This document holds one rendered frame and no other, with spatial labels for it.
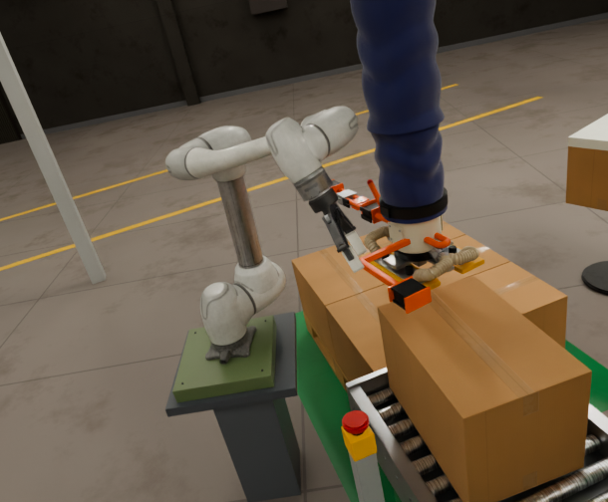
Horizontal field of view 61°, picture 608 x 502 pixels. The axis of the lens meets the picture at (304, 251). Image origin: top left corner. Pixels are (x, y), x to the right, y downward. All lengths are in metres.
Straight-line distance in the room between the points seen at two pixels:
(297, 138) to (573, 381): 1.01
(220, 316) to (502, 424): 1.03
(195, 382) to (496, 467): 1.07
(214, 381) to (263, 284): 0.42
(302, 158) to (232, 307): 0.85
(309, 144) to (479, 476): 1.07
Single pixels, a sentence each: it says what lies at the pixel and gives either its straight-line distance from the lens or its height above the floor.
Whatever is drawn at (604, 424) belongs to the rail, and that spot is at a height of 0.60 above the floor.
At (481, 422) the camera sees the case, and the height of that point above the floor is 0.91.
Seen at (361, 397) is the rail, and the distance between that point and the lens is 2.08.
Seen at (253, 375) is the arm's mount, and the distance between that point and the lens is 1.97.
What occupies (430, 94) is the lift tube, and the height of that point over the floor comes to 1.69.
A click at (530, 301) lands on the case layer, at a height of 0.54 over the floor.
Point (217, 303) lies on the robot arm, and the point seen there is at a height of 1.06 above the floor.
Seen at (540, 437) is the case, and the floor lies 0.76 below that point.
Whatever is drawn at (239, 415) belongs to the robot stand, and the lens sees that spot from 2.23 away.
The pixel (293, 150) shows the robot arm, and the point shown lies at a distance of 1.29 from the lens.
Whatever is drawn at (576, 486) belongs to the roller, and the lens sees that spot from 1.92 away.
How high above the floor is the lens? 2.04
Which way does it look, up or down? 27 degrees down
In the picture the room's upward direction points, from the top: 12 degrees counter-clockwise
